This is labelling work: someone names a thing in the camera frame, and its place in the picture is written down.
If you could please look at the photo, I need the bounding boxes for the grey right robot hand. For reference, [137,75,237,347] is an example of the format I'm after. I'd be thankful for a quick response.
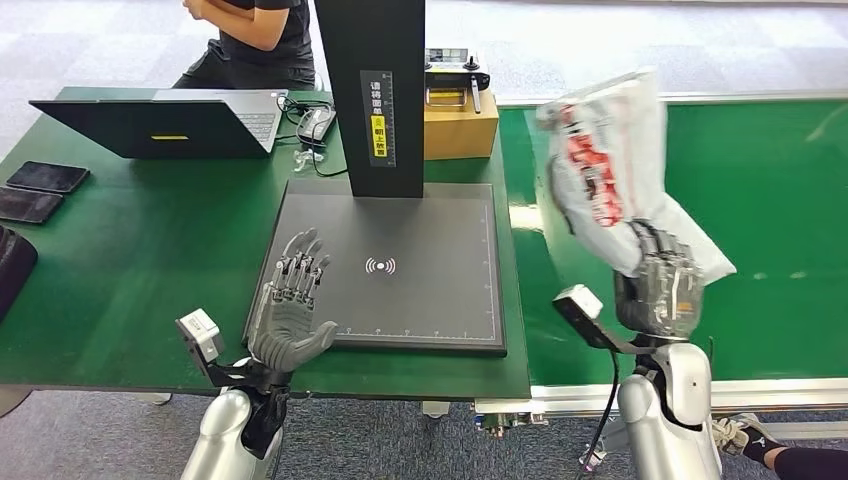
[612,218,705,342]

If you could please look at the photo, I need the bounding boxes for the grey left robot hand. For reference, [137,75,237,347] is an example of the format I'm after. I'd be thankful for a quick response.
[248,228,339,374]

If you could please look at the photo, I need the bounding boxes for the white plastic mailer package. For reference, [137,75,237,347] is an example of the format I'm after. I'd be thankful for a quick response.
[535,66,738,286]

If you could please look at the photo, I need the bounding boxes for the green conveyor belt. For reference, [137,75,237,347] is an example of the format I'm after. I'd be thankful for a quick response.
[498,97,848,387]

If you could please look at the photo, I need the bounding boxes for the black inbound scanning machine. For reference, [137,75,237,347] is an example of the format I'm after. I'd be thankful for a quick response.
[243,0,508,359]

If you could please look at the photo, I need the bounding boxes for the brown cardboard box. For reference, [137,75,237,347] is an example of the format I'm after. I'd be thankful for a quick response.
[423,89,501,162]

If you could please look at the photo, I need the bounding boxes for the black delivery box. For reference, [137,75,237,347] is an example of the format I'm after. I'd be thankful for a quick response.
[0,225,39,323]

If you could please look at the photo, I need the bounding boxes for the person's white shoe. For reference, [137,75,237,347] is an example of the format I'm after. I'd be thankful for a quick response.
[712,412,773,458]

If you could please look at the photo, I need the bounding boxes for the clear plastic piece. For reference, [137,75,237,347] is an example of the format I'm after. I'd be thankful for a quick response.
[292,148,326,174]

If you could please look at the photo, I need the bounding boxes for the grey power adapter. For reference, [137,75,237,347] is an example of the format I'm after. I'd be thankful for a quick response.
[296,105,337,147]

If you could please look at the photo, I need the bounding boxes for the person's leg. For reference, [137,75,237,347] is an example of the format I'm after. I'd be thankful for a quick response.
[741,430,848,480]

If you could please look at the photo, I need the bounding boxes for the dark grey laptop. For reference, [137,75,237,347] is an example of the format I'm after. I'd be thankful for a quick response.
[28,89,290,161]

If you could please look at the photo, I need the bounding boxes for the black smartphone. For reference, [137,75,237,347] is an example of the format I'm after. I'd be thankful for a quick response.
[0,186,66,226]
[5,160,91,195]

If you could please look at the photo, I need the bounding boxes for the black remote controller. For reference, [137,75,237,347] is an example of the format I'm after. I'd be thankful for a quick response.
[423,47,492,114]

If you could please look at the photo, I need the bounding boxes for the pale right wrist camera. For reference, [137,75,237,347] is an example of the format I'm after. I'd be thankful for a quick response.
[553,284,657,356]

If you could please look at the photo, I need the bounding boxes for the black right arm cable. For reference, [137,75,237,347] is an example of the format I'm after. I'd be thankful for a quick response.
[576,351,621,480]

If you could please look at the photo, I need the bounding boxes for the aluminium conveyor frame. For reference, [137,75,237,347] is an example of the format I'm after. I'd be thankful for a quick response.
[473,86,848,440]

